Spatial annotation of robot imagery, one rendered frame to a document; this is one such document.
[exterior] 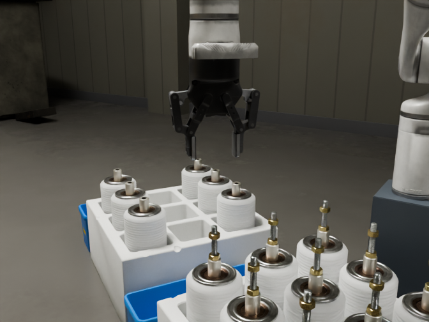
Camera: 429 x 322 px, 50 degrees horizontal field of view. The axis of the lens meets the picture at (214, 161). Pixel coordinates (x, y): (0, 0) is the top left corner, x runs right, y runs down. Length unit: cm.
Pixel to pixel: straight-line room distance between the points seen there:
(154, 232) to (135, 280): 11
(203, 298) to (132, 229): 33
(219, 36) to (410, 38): 42
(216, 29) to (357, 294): 48
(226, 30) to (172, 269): 59
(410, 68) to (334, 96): 208
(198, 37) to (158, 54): 289
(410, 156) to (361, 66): 199
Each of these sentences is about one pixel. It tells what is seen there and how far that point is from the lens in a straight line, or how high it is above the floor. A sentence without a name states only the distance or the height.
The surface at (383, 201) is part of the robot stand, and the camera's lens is 106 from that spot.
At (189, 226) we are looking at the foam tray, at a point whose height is 17.
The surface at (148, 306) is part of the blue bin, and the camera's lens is 104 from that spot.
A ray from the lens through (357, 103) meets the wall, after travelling 303.
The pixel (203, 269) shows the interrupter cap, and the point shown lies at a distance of 82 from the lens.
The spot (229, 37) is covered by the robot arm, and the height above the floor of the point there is 64.
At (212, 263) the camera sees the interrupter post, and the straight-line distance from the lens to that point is 78.
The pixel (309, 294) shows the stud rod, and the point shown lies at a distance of 58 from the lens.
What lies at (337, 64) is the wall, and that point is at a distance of 305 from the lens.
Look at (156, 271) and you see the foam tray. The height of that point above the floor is 14.
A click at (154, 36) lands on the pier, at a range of 357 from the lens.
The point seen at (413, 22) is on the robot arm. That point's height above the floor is 66.
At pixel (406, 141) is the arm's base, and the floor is 42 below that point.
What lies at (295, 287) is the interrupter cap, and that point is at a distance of 78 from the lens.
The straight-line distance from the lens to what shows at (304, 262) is 91.
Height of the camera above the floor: 65
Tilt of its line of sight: 16 degrees down
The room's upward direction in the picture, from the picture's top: straight up
